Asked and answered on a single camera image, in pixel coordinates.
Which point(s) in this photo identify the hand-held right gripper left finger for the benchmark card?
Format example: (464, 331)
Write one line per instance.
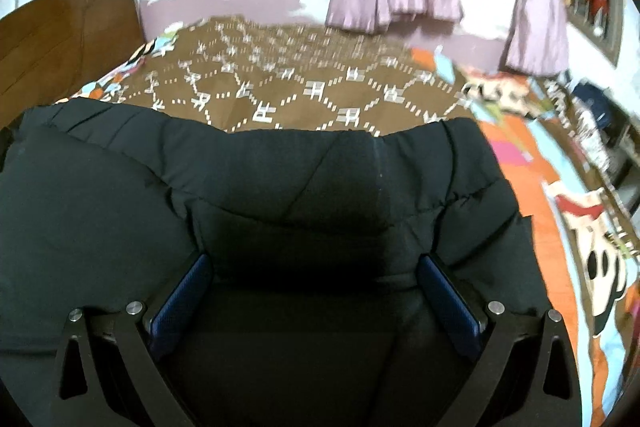
(180, 302)

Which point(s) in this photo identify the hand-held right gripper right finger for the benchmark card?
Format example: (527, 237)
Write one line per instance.
(450, 302)

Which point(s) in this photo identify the dark padded jacket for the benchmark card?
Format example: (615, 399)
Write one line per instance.
(300, 187)

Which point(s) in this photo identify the dark blue cloth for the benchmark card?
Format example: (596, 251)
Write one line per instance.
(590, 99)

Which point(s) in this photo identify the printed cartoon bed sheet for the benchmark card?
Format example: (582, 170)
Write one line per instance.
(300, 77)

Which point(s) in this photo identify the wooden headboard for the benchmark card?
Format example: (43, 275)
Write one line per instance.
(65, 37)

